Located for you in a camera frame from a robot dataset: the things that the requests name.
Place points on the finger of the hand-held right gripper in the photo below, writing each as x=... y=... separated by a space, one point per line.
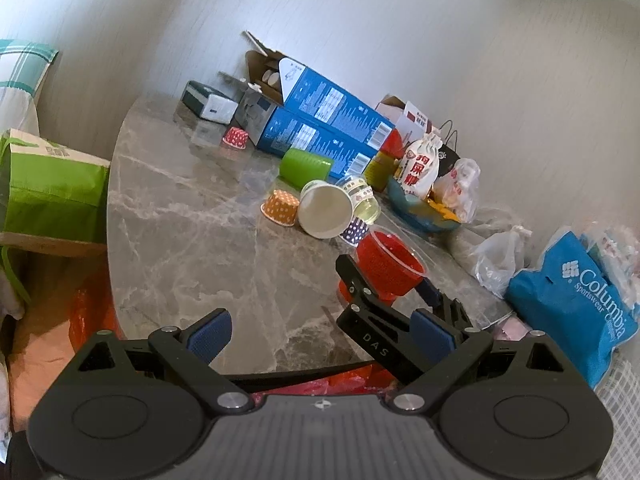
x=367 y=327
x=432 y=294

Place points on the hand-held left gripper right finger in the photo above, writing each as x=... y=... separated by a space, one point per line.
x=434 y=334

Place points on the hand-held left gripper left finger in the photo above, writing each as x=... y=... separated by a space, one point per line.
x=210 y=334

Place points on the red plastic cup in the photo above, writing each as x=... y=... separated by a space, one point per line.
x=387 y=260

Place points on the purple polka dot cup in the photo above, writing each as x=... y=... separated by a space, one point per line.
x=356 y=231

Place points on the clear printed plastic cup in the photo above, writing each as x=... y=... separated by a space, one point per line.
x=365 y=200

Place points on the large white paper cup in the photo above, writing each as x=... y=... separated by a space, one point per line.
x=324 y=210

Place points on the orange polka dot cup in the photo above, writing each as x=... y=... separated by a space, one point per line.
x=281 y=208

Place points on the green plastic cup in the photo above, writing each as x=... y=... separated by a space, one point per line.
x=305 y=166

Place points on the red polka dot cup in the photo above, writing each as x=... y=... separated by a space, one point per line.
x=236 y=139

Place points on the clear plastic bag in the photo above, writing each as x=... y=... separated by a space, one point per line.
x=500 y=260

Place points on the pink packet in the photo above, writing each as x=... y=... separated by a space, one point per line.
x=510 y=329

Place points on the blue bowl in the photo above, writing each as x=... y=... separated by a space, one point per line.
x=415 y=210

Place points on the white red plastic bag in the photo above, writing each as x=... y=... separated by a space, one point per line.
x=462 y=185

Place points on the orange plastic bag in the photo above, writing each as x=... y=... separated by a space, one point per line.
x=87 y=310

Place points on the white snack bag red print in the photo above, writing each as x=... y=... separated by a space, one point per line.
x=420 y=167

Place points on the yellow green bottle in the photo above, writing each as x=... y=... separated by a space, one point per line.
x=380 y=170

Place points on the black paper bag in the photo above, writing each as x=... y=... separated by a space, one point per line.
x=447 y=152

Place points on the red container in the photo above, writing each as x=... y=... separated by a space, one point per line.
x=394 y=142

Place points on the white red card box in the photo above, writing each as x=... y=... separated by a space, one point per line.
x=407 y=112

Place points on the crinkled printed plastic bag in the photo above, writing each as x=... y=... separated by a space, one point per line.
x=615 y=255

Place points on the long blue carton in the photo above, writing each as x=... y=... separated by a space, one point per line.
x=330 y=100
x=310 y=140

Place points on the white mesh mat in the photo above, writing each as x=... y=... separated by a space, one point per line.
x=622 y=410

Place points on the green paper bag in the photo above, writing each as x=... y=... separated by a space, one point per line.
x=50 y=185

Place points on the dark green white box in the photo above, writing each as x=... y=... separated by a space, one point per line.
x=207 y=102

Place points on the open brown cardboard box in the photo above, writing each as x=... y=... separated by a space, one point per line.
x=260 y=67

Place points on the plaid cloth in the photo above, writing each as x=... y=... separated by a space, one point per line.
x=22 y=75

